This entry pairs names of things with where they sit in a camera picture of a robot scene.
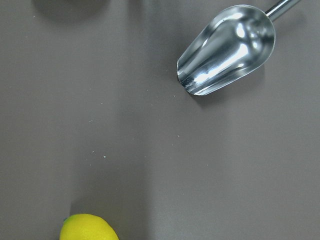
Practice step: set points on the steel scoop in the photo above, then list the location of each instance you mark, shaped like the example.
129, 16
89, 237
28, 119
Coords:
236, 42

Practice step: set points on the yellow lemon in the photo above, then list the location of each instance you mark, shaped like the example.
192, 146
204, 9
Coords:
86, 227

